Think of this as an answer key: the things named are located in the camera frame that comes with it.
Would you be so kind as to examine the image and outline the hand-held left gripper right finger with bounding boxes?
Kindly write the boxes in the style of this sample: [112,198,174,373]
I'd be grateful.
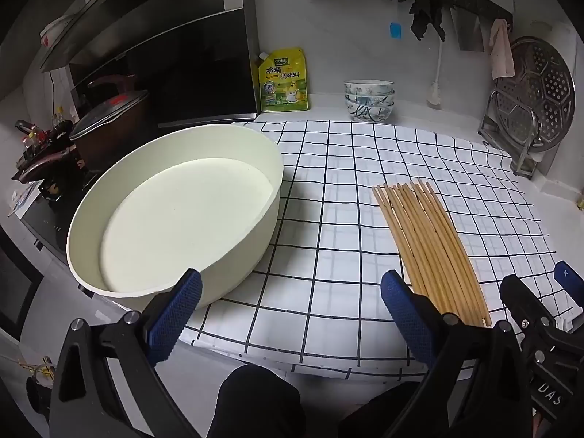
[381,270,534,438]

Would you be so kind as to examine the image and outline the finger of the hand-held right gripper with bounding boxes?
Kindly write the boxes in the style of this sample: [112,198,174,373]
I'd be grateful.
[499,275,557,334]
[553,261,584,319]

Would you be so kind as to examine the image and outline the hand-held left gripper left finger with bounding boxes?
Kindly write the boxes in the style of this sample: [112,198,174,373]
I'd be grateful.
[49,269,204,438]

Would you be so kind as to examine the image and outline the group of wooden chopsticks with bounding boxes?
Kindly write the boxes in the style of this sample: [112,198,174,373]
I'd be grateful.
[372,180,491,328]

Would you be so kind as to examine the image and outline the white round basin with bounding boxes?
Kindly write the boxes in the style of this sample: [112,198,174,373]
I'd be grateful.
[67,124,284,312]

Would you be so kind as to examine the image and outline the white black grid tablecloth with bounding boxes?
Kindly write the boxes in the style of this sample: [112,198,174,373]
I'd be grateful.
[178,120,573,380]

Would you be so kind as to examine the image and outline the person's dark trousers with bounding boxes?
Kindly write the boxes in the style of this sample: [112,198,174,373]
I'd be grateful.
[218,364,432,438]

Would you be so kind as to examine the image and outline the metal dish rack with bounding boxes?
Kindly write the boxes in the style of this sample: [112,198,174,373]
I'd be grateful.
[478,89,543,180]

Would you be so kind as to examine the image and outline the black cooktop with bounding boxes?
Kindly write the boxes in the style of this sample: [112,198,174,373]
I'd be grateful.
[20,198,76,265]

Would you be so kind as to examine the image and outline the perforated metal steamer plate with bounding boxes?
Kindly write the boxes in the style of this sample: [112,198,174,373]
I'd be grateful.
[495,36,576,153]

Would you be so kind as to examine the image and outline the blue patterned ceramic bowl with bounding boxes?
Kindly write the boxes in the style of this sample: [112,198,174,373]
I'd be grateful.
[343,80,395,97]
[345,101,394,123]
[344,92,396,107]

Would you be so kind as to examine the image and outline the brown pot with glass lid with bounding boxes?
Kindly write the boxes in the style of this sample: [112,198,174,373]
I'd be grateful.
[68,75,152,166]

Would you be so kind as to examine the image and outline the cluster of condiment bottles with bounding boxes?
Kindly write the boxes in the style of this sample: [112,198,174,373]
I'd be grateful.
[14,109,78,201]

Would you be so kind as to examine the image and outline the white dish brush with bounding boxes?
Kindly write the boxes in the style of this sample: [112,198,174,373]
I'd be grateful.
[429,41,446,107]

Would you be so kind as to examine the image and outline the pink hanging cloth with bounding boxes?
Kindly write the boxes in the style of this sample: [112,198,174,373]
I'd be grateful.
[489,19,515,80]

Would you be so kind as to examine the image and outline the yellow seasoning pouch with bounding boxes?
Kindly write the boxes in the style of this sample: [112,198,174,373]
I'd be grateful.
[254,48,311,113]

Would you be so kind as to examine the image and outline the black range hood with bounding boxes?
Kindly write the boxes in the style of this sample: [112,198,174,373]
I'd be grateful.
[39,0,259,125]

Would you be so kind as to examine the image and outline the metal cleaver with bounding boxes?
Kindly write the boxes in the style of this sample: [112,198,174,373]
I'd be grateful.
[449,7,484,52]

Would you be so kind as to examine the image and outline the black hanging cloth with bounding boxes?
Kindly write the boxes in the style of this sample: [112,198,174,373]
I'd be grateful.
[410,0,447,43]

